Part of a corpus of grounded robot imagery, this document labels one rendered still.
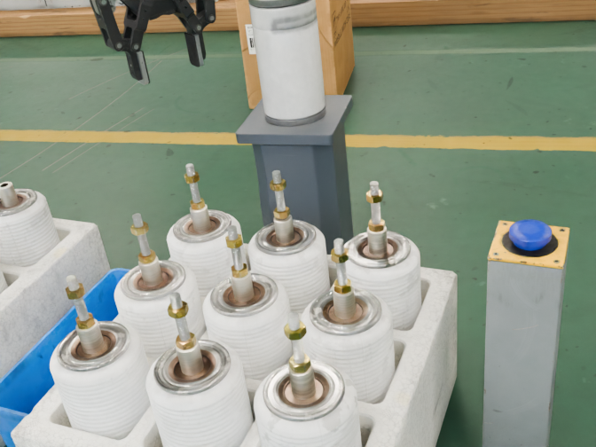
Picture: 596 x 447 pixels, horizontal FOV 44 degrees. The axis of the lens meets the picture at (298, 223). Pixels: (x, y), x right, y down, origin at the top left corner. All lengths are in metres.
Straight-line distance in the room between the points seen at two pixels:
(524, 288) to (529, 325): 0.05
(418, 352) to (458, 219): 0.60
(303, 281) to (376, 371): 0.17
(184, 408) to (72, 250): 0.48
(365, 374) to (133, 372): 0.24
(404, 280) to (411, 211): 0.58
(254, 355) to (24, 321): 0.39
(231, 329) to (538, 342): 0.32
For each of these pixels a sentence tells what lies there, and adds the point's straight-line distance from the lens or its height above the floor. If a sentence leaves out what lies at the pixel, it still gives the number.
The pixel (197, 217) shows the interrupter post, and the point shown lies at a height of 0.27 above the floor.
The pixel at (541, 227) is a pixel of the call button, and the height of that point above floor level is 0.33.
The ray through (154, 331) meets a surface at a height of 0.21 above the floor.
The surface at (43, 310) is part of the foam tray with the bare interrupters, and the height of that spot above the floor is 0.13.
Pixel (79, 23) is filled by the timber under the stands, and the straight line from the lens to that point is 2.90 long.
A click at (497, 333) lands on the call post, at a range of 0.79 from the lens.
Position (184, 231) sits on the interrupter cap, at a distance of 0.94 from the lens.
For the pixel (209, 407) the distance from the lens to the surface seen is 0.71.
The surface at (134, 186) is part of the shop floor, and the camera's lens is 1.66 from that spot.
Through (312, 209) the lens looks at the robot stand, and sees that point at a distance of 1.11.
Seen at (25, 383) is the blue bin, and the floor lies 0.09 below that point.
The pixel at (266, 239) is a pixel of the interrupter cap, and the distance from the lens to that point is 0.90.
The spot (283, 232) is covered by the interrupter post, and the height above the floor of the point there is 0.27.
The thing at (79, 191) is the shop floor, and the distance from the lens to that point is 1.70.
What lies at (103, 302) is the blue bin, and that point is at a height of 0.09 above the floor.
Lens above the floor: 0.73
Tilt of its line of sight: 31 degrees down
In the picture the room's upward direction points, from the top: 7 degrees counter-clockwise
